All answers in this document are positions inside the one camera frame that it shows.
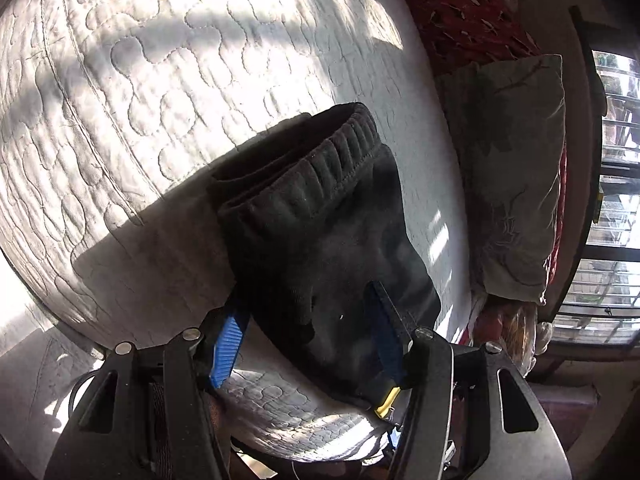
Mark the barred window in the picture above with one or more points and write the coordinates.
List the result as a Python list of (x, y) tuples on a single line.
[(607, 195)]

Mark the grey patterned pillow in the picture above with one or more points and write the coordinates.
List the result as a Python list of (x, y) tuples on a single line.
[(510, 185)]

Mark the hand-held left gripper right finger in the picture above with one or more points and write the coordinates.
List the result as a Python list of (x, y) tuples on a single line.
[(386, 341)]

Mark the black pants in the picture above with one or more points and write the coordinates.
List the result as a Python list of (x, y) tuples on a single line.
[(325, 260)]

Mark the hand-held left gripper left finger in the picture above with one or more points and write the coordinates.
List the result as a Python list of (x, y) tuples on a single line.
[(226, 349)]

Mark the red patterned blanket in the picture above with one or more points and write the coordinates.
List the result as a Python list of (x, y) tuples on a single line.
[(465, 10)]

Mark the white quilted mattress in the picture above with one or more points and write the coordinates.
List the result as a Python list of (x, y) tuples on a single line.
[(200, 125)]

